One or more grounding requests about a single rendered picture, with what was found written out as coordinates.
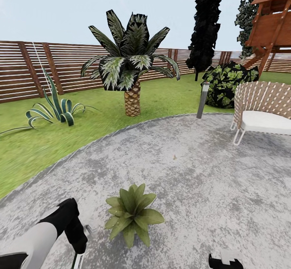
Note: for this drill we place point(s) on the insectifuge atomizer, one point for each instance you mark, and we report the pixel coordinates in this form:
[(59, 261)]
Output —
[(78, 260)]

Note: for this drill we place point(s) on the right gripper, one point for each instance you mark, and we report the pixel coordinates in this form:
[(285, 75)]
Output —
[(217, 264)]

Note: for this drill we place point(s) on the tree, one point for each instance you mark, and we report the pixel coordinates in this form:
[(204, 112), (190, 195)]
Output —
[(205, 35), (244, 19)]

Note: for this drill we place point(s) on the pot plant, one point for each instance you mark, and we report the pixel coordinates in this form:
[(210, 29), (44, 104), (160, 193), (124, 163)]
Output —
[(131, 216)]

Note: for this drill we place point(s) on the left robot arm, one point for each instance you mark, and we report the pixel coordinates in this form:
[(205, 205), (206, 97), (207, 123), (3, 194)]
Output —
[(31, 249)]

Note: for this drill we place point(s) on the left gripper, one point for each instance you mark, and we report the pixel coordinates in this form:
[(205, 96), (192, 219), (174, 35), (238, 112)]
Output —
[(77, 238)]

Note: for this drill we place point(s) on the garden chair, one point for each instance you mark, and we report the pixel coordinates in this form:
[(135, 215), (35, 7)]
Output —
[(263, 107)]

